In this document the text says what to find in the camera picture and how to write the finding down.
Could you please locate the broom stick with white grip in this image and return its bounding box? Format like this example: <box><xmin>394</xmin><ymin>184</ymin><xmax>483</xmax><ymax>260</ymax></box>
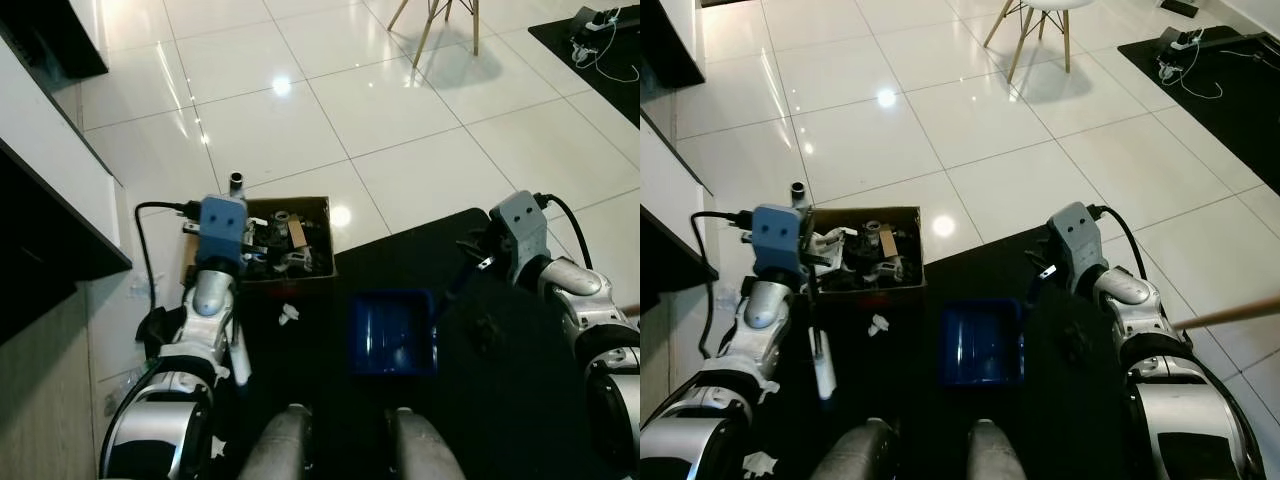
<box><xmin>228</xmin><ymin>170</ymin><xmax>253</xmax><ymax>387</ymax></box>

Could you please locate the large black floor mat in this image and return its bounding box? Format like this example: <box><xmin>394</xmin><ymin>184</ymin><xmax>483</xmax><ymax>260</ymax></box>
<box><xmin>800</xmin><ymin>222</ymin><xmax>1280</xmax><ymax>480</ymax></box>
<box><xmin>225</xmin><ymin>207</ymin><xmax>641</xmax><ymax>480</ymax></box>

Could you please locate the blue plastic dustpan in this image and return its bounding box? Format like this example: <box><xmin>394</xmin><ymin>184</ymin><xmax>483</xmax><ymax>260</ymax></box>
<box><xmin>347</xmin><ymin>288</ymin><xmax>439</xmax><ymax>377</ymax></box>
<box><xmin>938</xmin><ymin>297</ymin><xmax>1024</xmax><ymax>389</ymax></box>

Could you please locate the brown cardboard box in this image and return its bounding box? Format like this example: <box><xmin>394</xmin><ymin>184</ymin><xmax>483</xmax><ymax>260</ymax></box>
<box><xmin>802</xmin><ymin>206</ymin><xmax>927</xmax><ymax>294</ymax></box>
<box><xmin>180</xmin><ymin>196</ymin><xmax>336</xmax><ymax>287</ymax></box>

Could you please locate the black low cabinet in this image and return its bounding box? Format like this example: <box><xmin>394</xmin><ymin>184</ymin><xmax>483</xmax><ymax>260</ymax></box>
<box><xmin>640</xmin><ymin>204</ymin><xmax>720</xmax><ymax>313</ymax></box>
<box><xmin>0</xmin><ymin>138</ymin><xmax>133</xmax><ymax>347</ymax></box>

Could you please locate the grey right robot leg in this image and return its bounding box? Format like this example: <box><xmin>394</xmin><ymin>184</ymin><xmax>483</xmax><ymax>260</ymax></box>
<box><xmin>964</xmin><ymin>418</ymin><xmax>1042</xmax><ymax>480</ymax></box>
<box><xmin>385</xmin><ymin>406</ymin><xmax>462</xmax><ymax>480</ymax></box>

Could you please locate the grey robot leg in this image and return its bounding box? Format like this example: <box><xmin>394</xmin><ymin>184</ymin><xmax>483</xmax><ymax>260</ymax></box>
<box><xmin>964</xmin><ymin>418</ymin><xmax>1042</xmax><ymax>480</ymax></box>
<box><xmin>820</xmin><ymin>417</ymin><xmax>902</xmax><ymax>480</ymax></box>
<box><xmin>238</xmin><ymin>404</ymin><xmax>314</xmax><ymax>480</ymax></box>
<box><xmin>385</xmin><ymin>406</ymin><xmax>462</xmax><ymax>480</ymax></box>

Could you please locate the black mat with power strip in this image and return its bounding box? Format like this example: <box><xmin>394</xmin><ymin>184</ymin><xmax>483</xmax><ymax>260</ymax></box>
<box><xmin>528</xmin><ymin>5</ymin><xmax>641</xmax><ymax>127</ymax></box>
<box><xmin>1117</xmin><ymin>25</ymin><xmax>1280</xmax><ymax>193</ymax></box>

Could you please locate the white chair with wooden legs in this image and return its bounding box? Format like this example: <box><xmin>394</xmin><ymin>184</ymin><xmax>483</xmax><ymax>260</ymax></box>
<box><xmin>387</xmin><ymin>0</ymin><xmax>482</xmax><ymax>69</ymax></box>
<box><xmin>983</xmin><ymin>0</ymin><xmax>1097</xmax><ymax>85</ymax></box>

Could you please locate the white power strip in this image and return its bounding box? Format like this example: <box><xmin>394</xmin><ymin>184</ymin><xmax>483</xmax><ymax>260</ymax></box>
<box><xmin>1157</xmin><ymin>28</ymin><xmax>1202</xmax><ymax>77</ymax></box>
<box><xmin>570</xmin><ymin>8</ymin><xmax>623</xmax><ymax>63</ymax></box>

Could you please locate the grey left robot leg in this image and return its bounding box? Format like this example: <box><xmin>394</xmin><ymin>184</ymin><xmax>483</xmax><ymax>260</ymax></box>
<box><xmin>238</xmin><ymin>404</ymin><xmax>314</xmax><ymax>480</ymax></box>
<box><xmin>820</xmin><ymin>417</ymin><xmax>902</xmax><ymax>480</ymax></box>

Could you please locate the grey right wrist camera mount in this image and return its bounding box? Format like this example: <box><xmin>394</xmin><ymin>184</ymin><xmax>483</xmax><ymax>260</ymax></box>
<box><xmin>497</xmin><ymin>192</ymin><xmax>550</xmax><ymax>286</ymax></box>
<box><xmin>1047</xmin><ymin>202</ymin><xmax>1109</xmax><ymax>287</ymax></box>

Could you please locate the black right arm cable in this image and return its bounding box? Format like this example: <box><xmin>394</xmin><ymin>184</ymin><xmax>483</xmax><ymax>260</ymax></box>
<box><xmin>539</xmin><ymin>194</ymin><xmax>582</xmax><ymax>267</ymax></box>
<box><xmin>1089</xmin><ymin>204</ymin><xmax>1152</xmax><ymax>283</ymax></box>

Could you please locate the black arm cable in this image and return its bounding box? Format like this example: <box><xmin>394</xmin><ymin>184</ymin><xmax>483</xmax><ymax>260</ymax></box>
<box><xmin>135</xmin><ymin>201</ymin><xmax>203</xmax><ymax>331</ymax></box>
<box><xmin>1089</xmin><ymin>204</ymin><xmax>1152</xmax><ymax>283</ymax></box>
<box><xmin>689</xmin><ymin>210</ymin><xmax>756</xmax><ymax>361</ymax></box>
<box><xmin>539</xmin><ymin>194</ymin><xmax>582</xmax><ymax>267</ymax></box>

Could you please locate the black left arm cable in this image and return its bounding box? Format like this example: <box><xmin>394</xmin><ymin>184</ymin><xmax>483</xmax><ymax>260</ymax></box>
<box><xmin>135</xmin><ymin>201</ymin><xmax>203</xmax><ymax>331</ymax></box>
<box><xmin>689</xmin><ymin>210</ymin><xmax>756</xmax><ymax>361</ymax></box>

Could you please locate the grey-blue left wrist camera mount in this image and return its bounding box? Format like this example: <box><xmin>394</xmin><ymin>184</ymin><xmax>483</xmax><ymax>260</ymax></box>
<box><xmin>750</xmin><ymin>204</ymin><xmax>809</xmax><ymax>277</ymax></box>
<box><xmin>200</xmin><ymin>195</ymin><xmax>249</xmax><ymax>263</ymax></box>

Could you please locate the black wall cabinet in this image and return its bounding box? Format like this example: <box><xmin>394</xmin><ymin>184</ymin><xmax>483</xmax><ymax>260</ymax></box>
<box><xmin>0</xmin><ymin>0</ymin><xmax>109</xmax><ymax>80</ymax></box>
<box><xmin>640</xmin><ymin>0</ymin><xmax>707</xmax><ymax>90</ymax></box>

